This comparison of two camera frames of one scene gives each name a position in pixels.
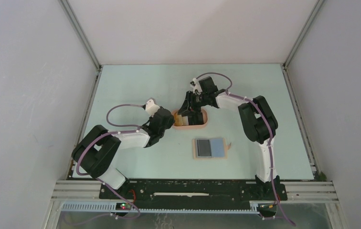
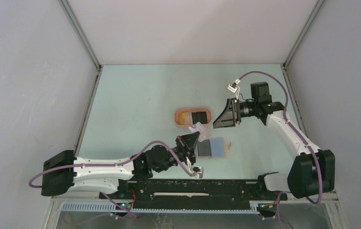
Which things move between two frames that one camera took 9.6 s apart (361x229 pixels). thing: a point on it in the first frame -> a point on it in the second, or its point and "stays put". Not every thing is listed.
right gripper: [186, 108] -> [229, 116]
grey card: [204, 148] stays put
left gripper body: [169, 124] -> [182, 151]
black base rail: [194, 191] stays put
